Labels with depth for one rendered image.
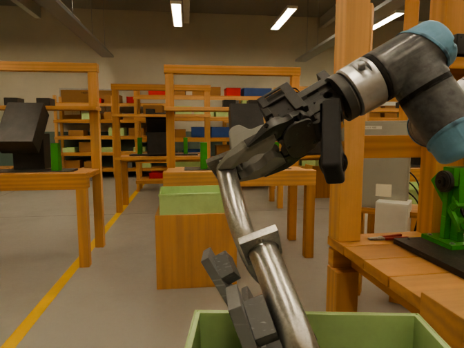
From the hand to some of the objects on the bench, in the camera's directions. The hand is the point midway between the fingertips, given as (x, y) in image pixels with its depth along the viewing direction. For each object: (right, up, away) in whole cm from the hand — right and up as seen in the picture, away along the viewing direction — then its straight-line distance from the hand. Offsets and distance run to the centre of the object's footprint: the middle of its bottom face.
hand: (232, 173), depth 53 cm
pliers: (+59, -25, +88) cm, 109 cm away
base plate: (+117, -27, +71) cm, 140 cm away
